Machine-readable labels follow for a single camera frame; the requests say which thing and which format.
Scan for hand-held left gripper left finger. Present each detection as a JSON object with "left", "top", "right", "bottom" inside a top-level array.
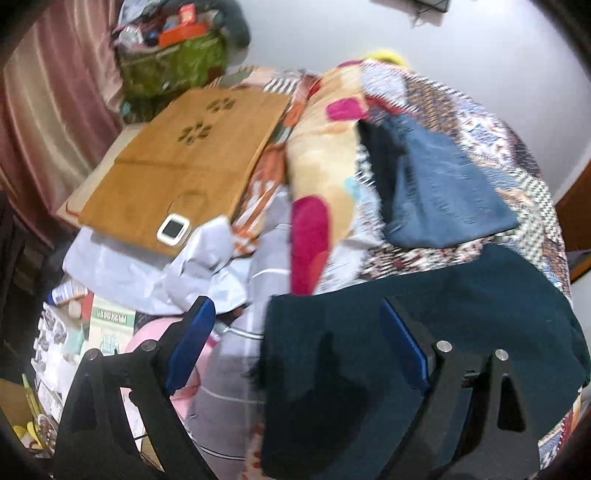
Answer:
[{"left": 54, "top": 295, "right": 218, "bottom": 480}]

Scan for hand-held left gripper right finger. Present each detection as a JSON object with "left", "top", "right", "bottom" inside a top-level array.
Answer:
[{"left": 379, "top": 295, "right": 541, "bottom": 480}]

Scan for dark teal pants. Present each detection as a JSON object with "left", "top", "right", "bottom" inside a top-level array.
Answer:
[{"left": 252, "top": 242, "right": 591, "bottom": 480}]

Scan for pink round cushion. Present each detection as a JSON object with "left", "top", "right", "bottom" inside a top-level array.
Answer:
[{"left": 117, "top": 316, "right": 221, "bottom": 418}]

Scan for white crumpled plastic sheet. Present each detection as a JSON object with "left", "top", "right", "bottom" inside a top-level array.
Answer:
[{"left": 62, "top": 216, "right": 251, "bottom": 320}]

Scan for small white timer device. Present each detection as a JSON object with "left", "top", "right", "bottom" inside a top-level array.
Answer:
[{"left": 156, "top": 213, "right": 192, "bottom": 246}]

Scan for grey striped bed sheet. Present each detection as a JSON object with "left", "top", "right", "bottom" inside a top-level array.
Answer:
[{"left": 184, "top": 222, "right": 297, "bottom": 480}]

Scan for folded blue jeans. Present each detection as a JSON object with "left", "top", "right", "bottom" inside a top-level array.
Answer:
[{"left": 381, "top": 115, "right": 521, "bottom": 250}]

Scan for black folded cloth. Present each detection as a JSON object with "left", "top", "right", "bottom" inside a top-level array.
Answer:
[{"left": 357, "top": 117, "right": 408, "bottom": 237}]

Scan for beige pink floral blanket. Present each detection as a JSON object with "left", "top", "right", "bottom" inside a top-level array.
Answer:
[{"left": 284, "top": 64, "right": 385, "bottom": 297}]

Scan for brown wooden door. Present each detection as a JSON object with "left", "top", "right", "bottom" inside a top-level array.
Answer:
[{"left": 553, "top": 161, "right": 591, "bottom": 283}]

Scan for patchwork patterned blanket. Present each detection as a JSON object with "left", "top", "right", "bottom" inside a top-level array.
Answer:
[{"left": 259, "top": 59, "right": 580, "bottom": 464}]

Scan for pink striped curtain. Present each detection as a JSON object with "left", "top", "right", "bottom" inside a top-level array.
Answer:
[{"left": 0, "top": 0, "right": 126, "bottom": 252}]

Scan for green patterned bag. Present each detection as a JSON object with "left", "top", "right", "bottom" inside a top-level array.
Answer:
[{"left": 115, "top": 34, "right": 230, "bottom": 101}]

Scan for yellow plush toy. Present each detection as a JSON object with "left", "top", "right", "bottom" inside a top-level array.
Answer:
[{"left": 367, "top": 46, "right": 410, "bottom": 68}]

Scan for orange box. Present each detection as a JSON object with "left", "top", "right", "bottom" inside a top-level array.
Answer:
[{"left": 158, "top": 22, "right": 208, "bottom": 48}]

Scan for grey plush toy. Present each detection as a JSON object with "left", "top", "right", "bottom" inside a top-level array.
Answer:
[{"left": 202, "top": 0, "right": 253, "bottom": 48}]

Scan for wall-mounted television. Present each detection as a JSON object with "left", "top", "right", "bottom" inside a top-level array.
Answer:
[{"left": 369, "top": 0, "right": 451, "bottom": 16}]

